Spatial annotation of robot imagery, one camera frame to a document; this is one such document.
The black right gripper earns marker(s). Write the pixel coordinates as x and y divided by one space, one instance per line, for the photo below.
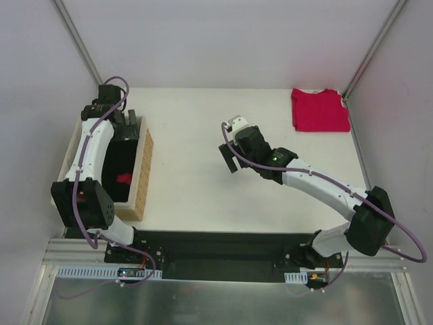
231 156

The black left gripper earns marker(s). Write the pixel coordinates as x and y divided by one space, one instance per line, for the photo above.
128 128

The black flower print t-shirt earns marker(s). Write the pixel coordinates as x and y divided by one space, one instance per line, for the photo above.
119 159

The wicker laundry basket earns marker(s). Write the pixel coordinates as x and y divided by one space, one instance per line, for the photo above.
133 209

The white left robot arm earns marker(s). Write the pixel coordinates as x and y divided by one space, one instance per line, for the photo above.
101 172

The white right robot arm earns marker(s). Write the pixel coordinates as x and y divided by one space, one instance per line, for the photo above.
365 229

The red t-shirt in basket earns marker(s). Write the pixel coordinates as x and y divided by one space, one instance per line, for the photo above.
125 178

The folded red t-shirt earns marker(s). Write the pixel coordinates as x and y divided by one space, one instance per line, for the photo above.
319 112

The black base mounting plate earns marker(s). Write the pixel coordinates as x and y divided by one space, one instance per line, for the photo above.
213 256

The left aluminium frame post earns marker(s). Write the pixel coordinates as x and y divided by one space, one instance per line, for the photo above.
68 22

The aluminium frame post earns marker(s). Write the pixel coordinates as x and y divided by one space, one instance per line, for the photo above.
68 22
394 14

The right white cable duct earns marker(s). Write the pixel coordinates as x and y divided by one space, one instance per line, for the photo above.
304 277

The white cable duct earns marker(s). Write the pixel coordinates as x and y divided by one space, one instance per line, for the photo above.
107 273
304 277

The aluminium front rail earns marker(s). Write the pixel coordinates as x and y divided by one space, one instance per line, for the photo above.
63 251

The left white cable duct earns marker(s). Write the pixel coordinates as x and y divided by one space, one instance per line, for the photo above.
107 273

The right aluminium frame post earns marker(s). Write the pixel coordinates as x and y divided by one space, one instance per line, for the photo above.
394 14

